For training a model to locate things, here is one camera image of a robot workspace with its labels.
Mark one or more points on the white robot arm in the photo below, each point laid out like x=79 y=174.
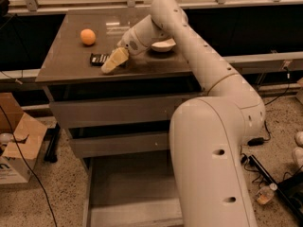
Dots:
x=205 y=132

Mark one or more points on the clear plastic bottle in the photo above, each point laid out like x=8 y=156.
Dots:
x=266 y=193

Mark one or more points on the orange fruit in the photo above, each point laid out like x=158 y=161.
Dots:
x=88 y=36

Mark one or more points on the grey open bottom drawer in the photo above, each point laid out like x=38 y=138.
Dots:
x=132 y=190

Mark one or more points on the black power adapter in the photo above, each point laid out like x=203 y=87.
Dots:
x=257 y=141

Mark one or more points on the black stand base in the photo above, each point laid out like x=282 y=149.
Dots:
x=290 y=191

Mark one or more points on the brown cardboard box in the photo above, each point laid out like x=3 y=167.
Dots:
x=21 y=137

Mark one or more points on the grey three-drawer cabinet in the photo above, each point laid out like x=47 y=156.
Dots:
x=67 y=74

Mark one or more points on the grey middle drawer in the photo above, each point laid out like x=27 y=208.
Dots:
x=121 y=144

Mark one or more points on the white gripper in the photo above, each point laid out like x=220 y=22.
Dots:
x=131 y=43

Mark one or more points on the grey top drawer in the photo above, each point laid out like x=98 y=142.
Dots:
x=115 y=111

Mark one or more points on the black chocolate rxbar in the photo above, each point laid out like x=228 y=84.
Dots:
x=98 y=59

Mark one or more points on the white bowl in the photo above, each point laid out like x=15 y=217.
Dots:
x=164 y=46

